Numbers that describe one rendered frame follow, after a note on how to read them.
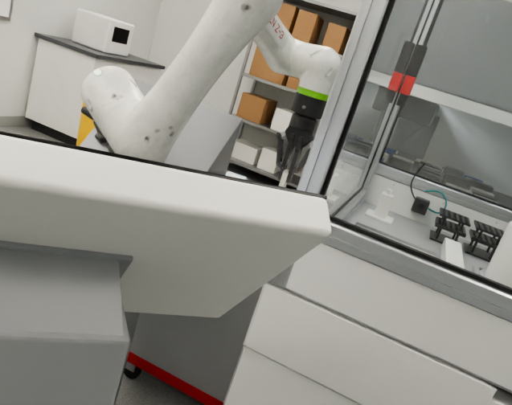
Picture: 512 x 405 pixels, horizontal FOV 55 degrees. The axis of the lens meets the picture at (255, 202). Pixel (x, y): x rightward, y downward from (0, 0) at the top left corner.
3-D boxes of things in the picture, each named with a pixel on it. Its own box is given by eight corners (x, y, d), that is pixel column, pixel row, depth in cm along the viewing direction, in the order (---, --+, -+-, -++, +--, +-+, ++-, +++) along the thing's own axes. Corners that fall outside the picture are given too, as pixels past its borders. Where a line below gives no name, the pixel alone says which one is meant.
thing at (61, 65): (18, 125, 479) (40, -4, 446) (96, 124, 585) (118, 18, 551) (76, 151, 459) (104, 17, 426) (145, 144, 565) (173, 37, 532)
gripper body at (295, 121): (321, 120, 144) (312, 150, 147) (295, 111, 147) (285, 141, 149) (315, 120, 138) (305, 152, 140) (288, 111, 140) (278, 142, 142)
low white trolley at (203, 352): (108, 375, 193) (156, 197, 172) (185, 315, 250) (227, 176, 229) (240, 450, 177) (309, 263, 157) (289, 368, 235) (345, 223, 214)
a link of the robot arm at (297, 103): (291, 90, 137) (322, 100, 134) (302, 92, 148) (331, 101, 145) (284, 112, 139) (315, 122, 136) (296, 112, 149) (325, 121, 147)
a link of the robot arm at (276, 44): (245, 13, 114) (268, -29, 115) (209, 3, 120) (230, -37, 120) (297, 86, 146) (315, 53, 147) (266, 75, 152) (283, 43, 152)
